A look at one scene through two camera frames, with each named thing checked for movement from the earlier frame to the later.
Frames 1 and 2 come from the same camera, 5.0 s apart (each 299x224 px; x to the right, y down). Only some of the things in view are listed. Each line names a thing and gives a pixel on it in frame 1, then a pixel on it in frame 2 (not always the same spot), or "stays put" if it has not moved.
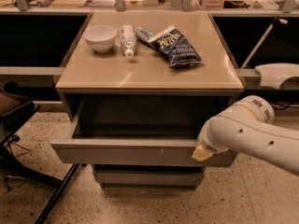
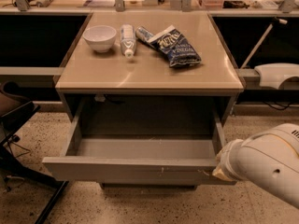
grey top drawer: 140,132 -> 146,160
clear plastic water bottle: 128,40 stays put
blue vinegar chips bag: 174,47 stays put
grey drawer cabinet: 140,89 stays put
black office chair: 14,109 stays put
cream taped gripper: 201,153 -> 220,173
